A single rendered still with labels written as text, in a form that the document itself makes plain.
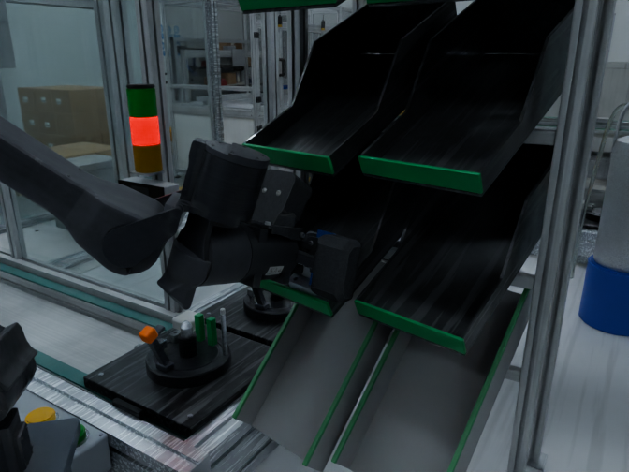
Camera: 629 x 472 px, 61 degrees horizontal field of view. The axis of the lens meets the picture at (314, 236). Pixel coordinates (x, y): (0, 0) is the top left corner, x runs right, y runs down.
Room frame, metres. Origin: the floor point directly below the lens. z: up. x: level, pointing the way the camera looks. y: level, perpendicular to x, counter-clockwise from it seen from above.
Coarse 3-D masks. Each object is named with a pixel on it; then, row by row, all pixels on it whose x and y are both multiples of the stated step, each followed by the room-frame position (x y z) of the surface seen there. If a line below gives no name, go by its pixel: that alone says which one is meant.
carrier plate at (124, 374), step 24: (240, 336) 0.87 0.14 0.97; (120, 360) 0.79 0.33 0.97; (144, 360) 0.79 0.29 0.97; (240, 360) 0.79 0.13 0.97; (96, 384) 0.73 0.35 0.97; (120, 384) 0.72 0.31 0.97; (144, 384) 0.72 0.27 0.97; (216, 384) 0.72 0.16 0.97; (240, 384) 0.72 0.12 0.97; (144, 408) 0.67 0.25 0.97; (168, 408) 0.66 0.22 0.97; (192, 408) 0.66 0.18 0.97; (216, 408) 0.66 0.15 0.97; (192, 432) 0.62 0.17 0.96
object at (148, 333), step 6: (144, 330) 0.72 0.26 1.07; (150, 330) 0.71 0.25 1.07; (156, 330) 0.73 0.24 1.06; (162, 330) 0.73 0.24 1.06; (144, 336) 0.70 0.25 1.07; (150, 336) 0.71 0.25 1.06; (156, 336) 0.72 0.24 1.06; (150, 342) 0.71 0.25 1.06; (156, 342) 0.72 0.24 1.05; (156, 348) 0.72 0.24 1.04; (162, 348) 0.73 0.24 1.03; (156, 354) 0.72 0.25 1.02; (162, 354) 0.73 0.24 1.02; (162, 360) 0.73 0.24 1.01; (168, 360) 0.74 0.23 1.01
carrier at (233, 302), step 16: (224, 304) 1.01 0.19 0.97; (240, 304) 1.01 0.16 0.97; (256, 304) 0.95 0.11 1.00; (272, 304) 0.97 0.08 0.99; (288, 304) 0.97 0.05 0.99; (240, 320) 0.94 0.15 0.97; (256, 320) 0.94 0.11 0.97; (272, 320) 0.93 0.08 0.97; (256, 336) 0.88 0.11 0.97; (272, 336) 0.87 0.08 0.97
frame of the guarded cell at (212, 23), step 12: (216, 12) 2.09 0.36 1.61; (216, 24) 2.09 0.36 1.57; (216, 36) 2.08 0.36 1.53; (216, 48) 2.08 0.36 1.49; (216, 60) 2.08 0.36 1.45; (216, 72) 2.07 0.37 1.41; (216, 84) 2.07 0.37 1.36; (216, 96) 2.07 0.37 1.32; (216, 108) 2.07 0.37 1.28; (216, 120) 2.07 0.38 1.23; (216, 132) 2.07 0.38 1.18; (0, 228) 1.81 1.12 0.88; (180, 228) 1.86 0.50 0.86
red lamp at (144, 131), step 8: (136, 120) 0.96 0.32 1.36; (144, 120) 0.96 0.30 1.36; (152, 120) 0.97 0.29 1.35; (136, 128) 0.96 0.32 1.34; (144, 128) 0.96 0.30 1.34; (152, 128) 0.97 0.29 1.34; (136, 136) 0.96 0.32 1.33; (144, 136) 0.96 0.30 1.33; (152, 136) 0.96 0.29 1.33; (136, 144) 0.96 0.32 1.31; (144, 144) 0.96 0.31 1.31; (152, 144) 0.96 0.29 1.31
